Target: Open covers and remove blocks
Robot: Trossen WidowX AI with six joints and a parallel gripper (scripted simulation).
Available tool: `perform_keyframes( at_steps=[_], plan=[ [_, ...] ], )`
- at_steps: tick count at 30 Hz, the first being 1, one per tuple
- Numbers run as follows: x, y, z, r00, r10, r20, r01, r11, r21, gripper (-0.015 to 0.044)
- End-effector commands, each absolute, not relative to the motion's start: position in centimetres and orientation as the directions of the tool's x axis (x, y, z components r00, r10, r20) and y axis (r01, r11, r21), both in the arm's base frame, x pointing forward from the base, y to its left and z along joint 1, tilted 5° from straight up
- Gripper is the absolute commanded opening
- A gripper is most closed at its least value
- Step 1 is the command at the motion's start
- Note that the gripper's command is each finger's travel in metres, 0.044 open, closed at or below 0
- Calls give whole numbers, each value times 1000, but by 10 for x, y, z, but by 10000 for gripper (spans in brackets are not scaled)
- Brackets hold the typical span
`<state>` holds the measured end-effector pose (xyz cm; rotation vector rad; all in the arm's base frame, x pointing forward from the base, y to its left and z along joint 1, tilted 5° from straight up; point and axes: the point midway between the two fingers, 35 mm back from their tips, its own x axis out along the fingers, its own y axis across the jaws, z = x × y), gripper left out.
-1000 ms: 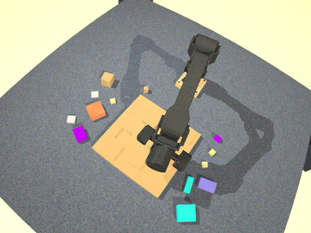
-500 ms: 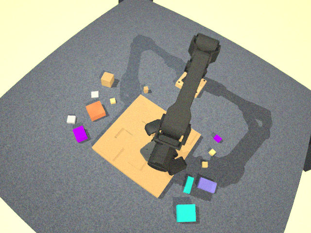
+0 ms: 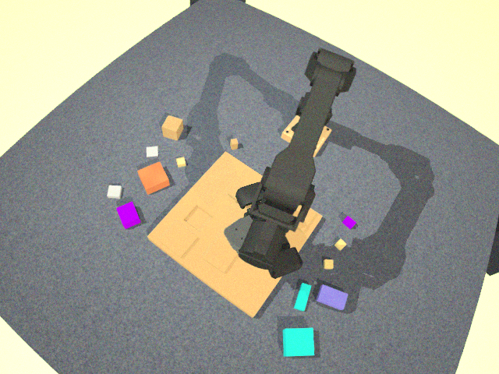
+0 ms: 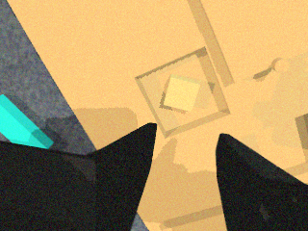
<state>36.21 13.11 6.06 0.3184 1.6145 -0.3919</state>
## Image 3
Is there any turquoise cube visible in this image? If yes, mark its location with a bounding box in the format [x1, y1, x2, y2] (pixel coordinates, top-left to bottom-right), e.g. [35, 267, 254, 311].
[282, 328, 314, 357]

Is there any turquoise rectangular block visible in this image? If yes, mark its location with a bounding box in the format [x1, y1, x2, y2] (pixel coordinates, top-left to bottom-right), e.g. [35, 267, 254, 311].
[294, 283, 311, 311]

